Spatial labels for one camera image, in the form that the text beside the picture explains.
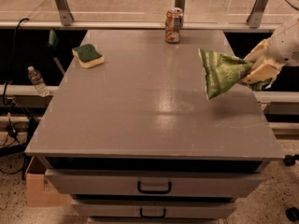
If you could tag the black upper drawer handle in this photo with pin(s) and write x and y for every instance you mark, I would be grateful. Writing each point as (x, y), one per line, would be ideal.
(154, 188)

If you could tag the black lower drawer handle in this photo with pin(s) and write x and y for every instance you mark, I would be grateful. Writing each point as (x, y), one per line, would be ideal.
(152, 213)

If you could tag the green handled tool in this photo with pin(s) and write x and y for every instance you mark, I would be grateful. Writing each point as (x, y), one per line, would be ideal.
(52, 46)

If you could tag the lower grey drawer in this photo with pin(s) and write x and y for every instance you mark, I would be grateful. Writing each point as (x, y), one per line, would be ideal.
(94, 208)

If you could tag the left metal bracket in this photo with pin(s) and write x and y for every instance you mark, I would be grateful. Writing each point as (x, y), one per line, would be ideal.
(66, 17)

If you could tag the upper grey drawer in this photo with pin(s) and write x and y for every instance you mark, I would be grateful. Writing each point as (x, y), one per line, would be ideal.
(134, 183)

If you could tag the orange soda can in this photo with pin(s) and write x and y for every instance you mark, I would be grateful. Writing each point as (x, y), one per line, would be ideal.
(173, 24)

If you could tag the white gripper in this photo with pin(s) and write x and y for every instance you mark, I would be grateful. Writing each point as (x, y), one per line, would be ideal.
(286, 47)

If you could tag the cardboard box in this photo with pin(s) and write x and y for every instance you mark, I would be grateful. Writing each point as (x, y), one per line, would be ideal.
(39, 191)

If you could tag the green jalapeno chip bag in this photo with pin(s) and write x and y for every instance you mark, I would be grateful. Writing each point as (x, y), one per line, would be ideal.
(222, 71)

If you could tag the right metal bracket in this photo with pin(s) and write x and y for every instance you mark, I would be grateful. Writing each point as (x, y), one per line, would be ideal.
(255, 17)

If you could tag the grey drawer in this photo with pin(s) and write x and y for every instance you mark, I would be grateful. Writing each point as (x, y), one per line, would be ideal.
(134, 183)
(94, 208)

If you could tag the grey drawer cabinet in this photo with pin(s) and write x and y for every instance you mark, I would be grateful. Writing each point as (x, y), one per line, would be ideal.
(145, 109)

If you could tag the metal window rail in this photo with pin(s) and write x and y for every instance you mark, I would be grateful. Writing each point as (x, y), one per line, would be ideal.
(96, 25)

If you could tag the black drawer handle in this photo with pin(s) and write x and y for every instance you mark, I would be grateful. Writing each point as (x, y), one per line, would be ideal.
(154, 188)
(152, 213)

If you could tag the clear plastic water bottle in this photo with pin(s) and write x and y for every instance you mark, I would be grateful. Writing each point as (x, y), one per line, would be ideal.
(38, 82)

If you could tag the green yellow sponge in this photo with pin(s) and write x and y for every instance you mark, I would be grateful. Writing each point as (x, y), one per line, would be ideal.
(88, 56)

